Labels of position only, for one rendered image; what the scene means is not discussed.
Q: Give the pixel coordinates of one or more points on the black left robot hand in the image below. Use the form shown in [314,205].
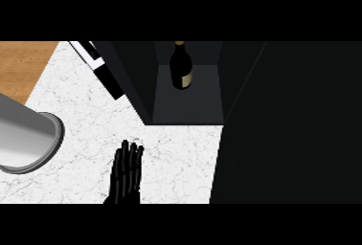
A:
[125,173]

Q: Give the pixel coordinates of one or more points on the dark grey cabinet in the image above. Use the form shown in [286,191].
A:
[187,105]

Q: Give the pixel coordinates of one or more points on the dark wine bottle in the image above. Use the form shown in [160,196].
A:
[181,65]

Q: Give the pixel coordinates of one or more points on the dark grey cabinet door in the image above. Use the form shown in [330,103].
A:
[292,127]

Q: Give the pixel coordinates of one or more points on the grey metal pot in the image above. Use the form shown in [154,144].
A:
[26,140]

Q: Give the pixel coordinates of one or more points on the black and white appliance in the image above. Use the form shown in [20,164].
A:
[100,68]

